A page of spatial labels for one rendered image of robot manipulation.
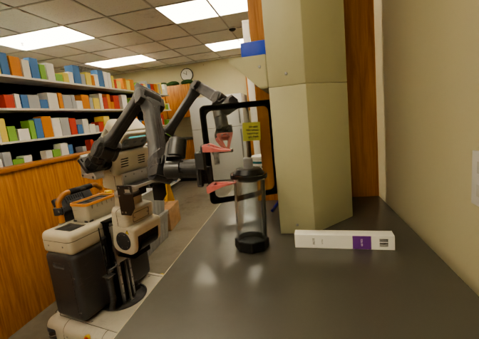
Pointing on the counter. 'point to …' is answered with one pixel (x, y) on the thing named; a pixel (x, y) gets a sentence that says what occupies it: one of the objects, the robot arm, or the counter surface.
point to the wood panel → (360, 77)
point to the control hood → (253, 70)
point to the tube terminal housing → (308, 101)
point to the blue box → (253, 48)
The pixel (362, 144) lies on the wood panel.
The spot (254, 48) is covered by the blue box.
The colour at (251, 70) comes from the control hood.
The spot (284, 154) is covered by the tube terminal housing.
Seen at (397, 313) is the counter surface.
